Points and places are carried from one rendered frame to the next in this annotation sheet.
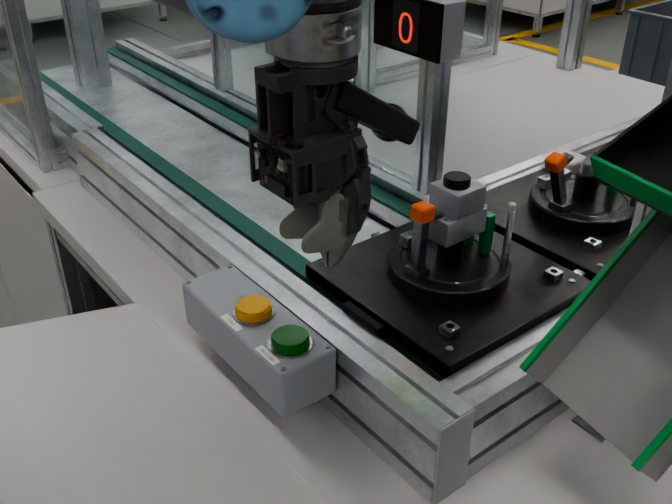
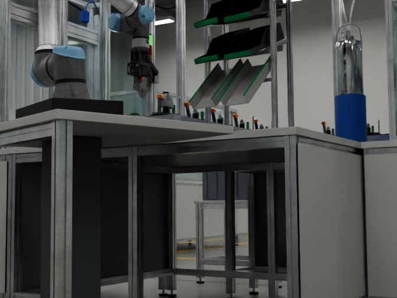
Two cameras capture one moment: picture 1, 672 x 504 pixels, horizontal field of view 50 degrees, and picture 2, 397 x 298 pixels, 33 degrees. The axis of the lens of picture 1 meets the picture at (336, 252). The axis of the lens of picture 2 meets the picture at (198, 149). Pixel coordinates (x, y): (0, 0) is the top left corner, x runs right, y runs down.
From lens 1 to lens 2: 2.44 m
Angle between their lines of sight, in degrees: 41
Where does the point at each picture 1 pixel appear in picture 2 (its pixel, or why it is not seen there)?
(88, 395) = not seen: hidden behind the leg
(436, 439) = (173, 117)
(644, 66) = (212, 193)
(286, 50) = (137, 44)
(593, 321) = (201, 97)
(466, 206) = (169, 97)
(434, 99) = (152, 97)
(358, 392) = not seen: hidden behind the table
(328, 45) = (145, 43)
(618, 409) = (208, 103)
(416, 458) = not seen: hidden behind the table
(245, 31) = (147, 19)
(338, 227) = (145, 85)
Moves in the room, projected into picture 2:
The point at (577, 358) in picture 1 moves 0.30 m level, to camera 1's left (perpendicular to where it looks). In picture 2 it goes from (199, 103) to (131, 99)
